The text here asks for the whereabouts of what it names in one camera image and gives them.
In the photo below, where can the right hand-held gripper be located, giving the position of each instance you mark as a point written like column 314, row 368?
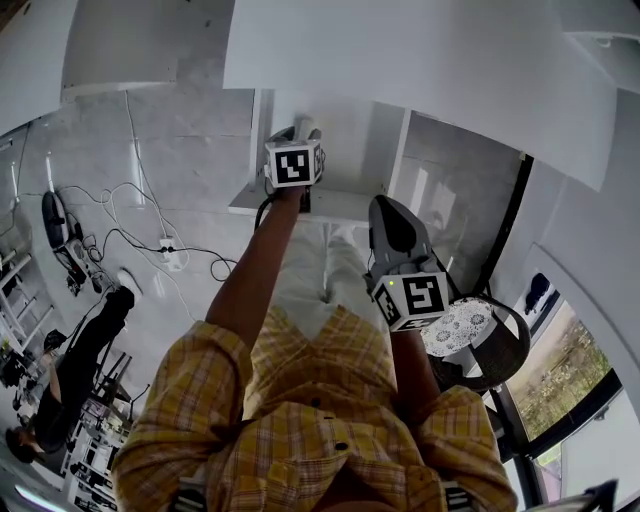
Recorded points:
column 420, row 300

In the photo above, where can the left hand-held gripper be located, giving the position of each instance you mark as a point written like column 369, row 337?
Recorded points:
column 292, row 165

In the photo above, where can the person's right forearm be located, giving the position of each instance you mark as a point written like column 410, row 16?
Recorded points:
column 412, row 370

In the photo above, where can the person's left forearm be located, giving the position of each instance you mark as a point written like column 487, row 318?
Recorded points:
column 255, row 270

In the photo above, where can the floral seat cushion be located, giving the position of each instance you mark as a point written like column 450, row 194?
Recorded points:
column 460, row 325

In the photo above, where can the small dark bag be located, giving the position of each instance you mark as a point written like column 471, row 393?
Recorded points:
column 537, row 292

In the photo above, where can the dark woven chair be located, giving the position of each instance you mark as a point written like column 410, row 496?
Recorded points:
column 505, row 350

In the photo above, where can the white curved desk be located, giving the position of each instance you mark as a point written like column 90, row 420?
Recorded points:
column 120, row 45

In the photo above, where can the yellow plaid shirt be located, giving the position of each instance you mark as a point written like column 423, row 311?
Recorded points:
column 310, row 430

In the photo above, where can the black framed window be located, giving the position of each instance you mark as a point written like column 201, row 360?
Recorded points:
column 565, row 380

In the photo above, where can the black white handheld device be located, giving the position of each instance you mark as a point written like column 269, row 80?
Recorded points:
column 52, row 215

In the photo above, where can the grey harness buckle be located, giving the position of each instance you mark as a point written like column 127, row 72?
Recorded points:
column 458, row 497
column 191, row 497

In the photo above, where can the black metal chair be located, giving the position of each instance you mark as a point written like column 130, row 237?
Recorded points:
column 111, row 372

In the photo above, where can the cluttered white shelf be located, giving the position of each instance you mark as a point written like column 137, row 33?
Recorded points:
column 95, row 460

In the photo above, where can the black wall trim strip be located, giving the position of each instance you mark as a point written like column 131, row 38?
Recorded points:
column 510, row 215

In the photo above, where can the white ladder frame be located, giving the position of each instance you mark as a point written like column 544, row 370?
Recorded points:
column 22, row 300

